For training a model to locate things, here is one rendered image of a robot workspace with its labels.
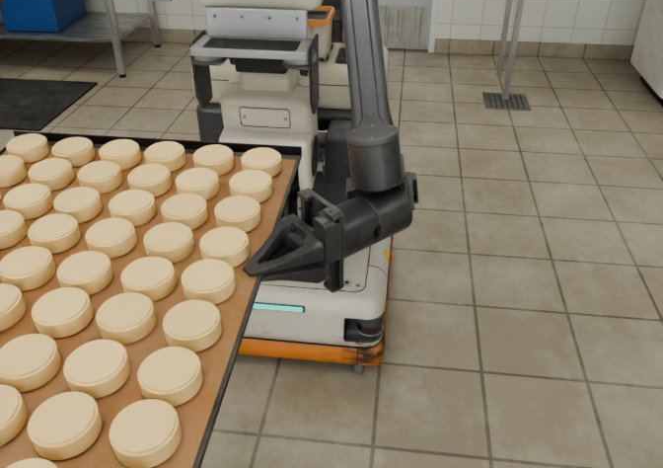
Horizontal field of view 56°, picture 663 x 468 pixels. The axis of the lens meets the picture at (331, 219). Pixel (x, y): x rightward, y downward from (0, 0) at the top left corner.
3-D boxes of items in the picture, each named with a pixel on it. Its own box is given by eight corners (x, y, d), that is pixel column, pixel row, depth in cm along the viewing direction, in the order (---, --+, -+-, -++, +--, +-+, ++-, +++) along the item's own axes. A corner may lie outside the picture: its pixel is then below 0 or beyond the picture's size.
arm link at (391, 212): (420, 231, 73) (388, 218, 77) (416, 176, 70) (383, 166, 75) (376, 254, 70) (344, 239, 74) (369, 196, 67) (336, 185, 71)
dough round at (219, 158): (231, 177, 78) (229, 163, 77) (190, 177, 78) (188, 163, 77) (237, 157, 82) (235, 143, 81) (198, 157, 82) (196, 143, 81)
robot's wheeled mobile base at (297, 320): (228, 229, 243) (221, 172, 229) (393, 241, 236) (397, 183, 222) (168, 354, 187) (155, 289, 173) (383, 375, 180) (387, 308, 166)
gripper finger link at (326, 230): (266, 312, 62) (340, 274, 67) (260, 255, 58) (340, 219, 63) (231, 277, 67) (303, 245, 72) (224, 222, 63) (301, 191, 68)
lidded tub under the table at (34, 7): (2, 32, 399) (-10, -11, 385) (37, 13, 437) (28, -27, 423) (60, 34, 396) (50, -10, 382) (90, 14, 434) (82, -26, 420)
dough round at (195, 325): (201, 306, 60) (198, 290, 58) (233, 333, 57) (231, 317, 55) (155, 333, 57) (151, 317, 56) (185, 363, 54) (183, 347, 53)
